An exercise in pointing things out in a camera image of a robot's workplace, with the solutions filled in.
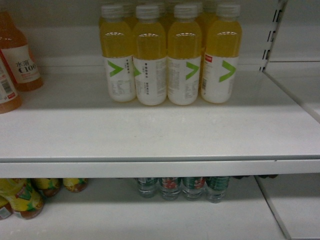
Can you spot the water bottle barcode label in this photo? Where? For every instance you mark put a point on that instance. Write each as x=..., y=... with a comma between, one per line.
x=170, y=187

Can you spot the water bottle far left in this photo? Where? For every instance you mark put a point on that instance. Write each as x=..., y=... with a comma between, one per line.
x=147, y=186

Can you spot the yellow vitamin drink bottle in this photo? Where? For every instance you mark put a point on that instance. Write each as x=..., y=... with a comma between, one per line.
x=223, y=41
x=184, y=55
x=150, y=56
x=116, y=42

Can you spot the water bottle right text label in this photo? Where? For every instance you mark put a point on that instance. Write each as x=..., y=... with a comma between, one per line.
x=216, y=188

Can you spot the white slotted shelf upright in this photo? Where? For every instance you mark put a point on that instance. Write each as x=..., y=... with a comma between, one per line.
x=274, y=20

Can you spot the white metal shelf board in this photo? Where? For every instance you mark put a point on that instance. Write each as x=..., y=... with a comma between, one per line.
x=112, y=209

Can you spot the yellow tea bottle below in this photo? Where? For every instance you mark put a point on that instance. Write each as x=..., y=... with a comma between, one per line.
x=5, y=208
x=24, y=200
x=75, y=185
x=47, y=187

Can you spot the water bottle red players label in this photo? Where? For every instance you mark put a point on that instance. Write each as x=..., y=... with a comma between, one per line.
x=193, y=187

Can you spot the upper white shelf board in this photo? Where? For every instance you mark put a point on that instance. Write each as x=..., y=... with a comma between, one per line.
x=70, y=127

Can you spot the orange drink bottle barcode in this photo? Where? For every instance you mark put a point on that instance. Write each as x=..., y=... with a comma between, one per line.
x=9, y=97

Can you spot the orange C100 drink bottle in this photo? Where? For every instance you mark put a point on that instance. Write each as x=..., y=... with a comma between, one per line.
x=18, y=58

